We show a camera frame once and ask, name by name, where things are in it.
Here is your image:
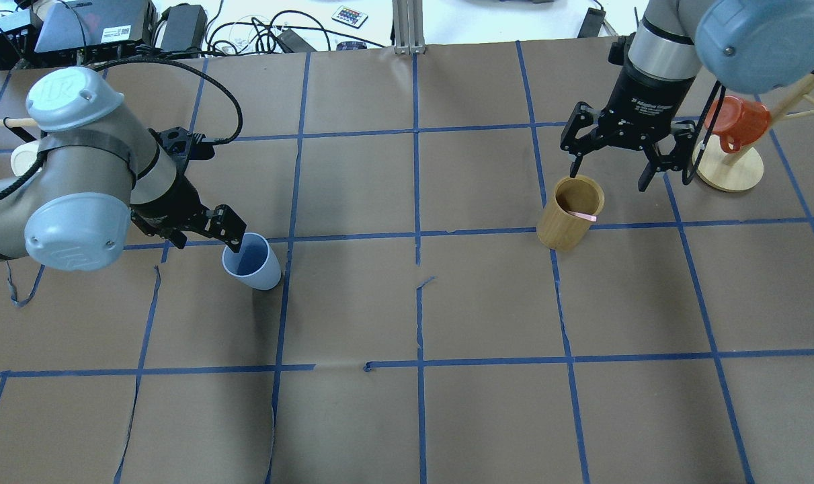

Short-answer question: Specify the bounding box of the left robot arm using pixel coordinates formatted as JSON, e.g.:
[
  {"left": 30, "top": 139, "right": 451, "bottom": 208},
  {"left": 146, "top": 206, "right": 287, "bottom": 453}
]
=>
[{"left": 0, "top": 67, "right": 246, "bottom": 272}]

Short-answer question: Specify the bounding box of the light blue plastic cup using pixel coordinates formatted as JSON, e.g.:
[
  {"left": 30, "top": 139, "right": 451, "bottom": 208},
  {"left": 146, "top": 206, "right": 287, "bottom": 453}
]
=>
[{"left": 221, "top": 232, "right": 282, "bottom": 290}]

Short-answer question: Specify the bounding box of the bamboo cylinder holder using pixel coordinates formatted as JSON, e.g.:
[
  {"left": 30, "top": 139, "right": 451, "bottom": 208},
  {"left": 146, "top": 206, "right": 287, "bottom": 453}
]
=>
[{"left": 536, "top": 175, "right": 604, "bottom": 251}]

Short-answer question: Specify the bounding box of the wooden rack dowel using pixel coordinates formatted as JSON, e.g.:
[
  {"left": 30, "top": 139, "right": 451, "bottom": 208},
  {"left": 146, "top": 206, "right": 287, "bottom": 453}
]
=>
[{"left": 0, "top": 117, "right": 38, "bottom": 128}]

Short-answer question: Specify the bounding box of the black electronics box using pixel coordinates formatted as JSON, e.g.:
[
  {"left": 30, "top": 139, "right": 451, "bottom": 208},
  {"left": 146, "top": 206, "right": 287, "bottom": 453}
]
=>
[{"left": 34, "top": 1, "right": 158, "bottom": 53}]

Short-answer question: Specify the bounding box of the white mug near end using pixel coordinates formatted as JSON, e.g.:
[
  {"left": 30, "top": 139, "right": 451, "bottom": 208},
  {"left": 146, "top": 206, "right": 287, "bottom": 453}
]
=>
[{"left": 10, "top": 140, "right": 41, "bottom": 177}]

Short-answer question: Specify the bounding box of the orange red mug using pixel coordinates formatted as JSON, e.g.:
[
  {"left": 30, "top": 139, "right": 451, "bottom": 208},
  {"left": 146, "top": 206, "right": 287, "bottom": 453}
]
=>
[{"left": 705, "top": 95, "right": 772, "bottom": 154}]

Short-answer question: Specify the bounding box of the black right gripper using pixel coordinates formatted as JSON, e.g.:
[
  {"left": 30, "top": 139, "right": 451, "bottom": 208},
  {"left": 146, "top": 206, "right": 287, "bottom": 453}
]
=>
[{"left": 560, "top": 64, "right": 696, "bottom": 192}]

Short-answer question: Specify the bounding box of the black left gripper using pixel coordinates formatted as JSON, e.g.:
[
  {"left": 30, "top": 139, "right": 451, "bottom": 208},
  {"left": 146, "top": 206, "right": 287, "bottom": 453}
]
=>
[{"left": 130, "top": 174, "right": 247, "bottom": 251}]

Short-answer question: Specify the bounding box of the black power adapter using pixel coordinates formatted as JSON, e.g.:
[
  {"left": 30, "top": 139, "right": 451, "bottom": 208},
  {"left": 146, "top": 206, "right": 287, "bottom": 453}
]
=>
[{"left": 158, "top": 3, "right": 207, "bottom": 52}]

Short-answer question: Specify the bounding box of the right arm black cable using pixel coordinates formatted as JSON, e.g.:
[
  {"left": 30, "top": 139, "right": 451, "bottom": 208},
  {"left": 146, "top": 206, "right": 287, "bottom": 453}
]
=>
[{"left": 681, "top": 81, "right": 727, "bottom": 186}]

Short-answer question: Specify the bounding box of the aluminium frame post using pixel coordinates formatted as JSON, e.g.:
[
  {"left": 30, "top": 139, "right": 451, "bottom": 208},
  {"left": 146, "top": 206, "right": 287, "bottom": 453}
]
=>
[{"left": 392, "top": 0, "right": 426, "bottom": 55}]

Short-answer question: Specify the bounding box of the small remote control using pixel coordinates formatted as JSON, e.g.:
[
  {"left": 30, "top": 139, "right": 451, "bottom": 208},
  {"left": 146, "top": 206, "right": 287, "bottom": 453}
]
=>
[{"left": 331, "top": 5, "right": 369, "bottom": 30}]

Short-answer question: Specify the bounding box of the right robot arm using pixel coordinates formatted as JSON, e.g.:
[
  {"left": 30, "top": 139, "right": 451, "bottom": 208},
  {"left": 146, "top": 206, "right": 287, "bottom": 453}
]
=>
[{"left": 560, "top": 1, "right": 814, "bottom": 191}]

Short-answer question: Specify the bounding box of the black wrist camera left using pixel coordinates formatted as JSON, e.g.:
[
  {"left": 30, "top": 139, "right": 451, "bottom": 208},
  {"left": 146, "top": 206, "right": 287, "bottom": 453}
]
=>
[{"left": 151, "top": 126, "right": 215, "bottom": 161}]

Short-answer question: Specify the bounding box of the wooden mug tree stand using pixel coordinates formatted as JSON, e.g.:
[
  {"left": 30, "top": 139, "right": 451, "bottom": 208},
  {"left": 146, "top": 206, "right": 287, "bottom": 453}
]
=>
[{"left": 693, "top": 74, "right": 814, "bottom": 192}]

